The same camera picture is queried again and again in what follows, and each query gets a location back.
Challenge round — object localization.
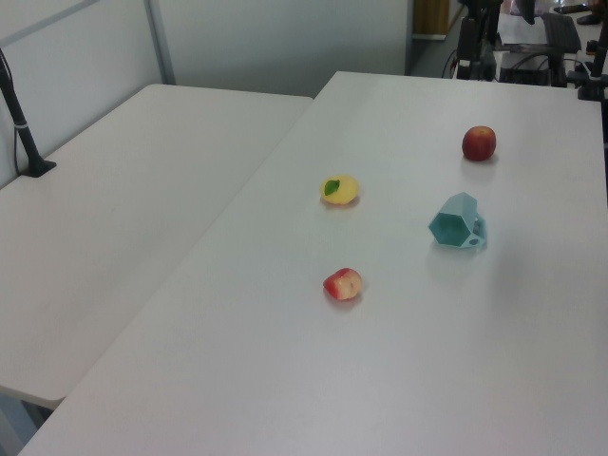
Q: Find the black cables bundle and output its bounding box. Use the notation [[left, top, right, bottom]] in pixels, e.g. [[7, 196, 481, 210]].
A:
[[441, 45, 460, 80]]

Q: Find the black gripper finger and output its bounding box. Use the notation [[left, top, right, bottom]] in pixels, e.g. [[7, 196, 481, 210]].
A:
[[478, 11, 497, 80], [456, 16, 477, 80]]

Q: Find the black keyboard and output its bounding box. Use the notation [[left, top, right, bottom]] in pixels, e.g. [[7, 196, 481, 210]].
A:
[[541, 11, 583, 52]]

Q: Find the black electronics box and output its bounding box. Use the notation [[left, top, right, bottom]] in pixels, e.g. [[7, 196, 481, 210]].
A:
[[498, 49, 569, 87]]

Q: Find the teal hexagonal mug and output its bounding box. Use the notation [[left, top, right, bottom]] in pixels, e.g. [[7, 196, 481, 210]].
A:
[[427, 191, 489, 252]]

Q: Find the red strawberry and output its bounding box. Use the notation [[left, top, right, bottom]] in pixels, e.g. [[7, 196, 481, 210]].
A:
[[322, 267, 364, 301]]

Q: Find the yellow peach with green leaf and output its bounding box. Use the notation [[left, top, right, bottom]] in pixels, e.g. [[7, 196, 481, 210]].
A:
[[318, 174, 361, 206]]

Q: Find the black camera pole with base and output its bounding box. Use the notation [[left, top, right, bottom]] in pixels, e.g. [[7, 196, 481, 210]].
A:
[[0, 47, 57, 179]]

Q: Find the brown wooden board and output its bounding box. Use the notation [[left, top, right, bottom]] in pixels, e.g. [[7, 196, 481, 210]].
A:
[[411, 0, 450, 40]]

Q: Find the red apple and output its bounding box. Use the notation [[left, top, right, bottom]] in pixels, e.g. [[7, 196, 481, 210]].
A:
[[461, 125, 498, 163]]

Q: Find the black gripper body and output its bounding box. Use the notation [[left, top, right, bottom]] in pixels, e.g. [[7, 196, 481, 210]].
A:
[[459, 0, 503, 18]]

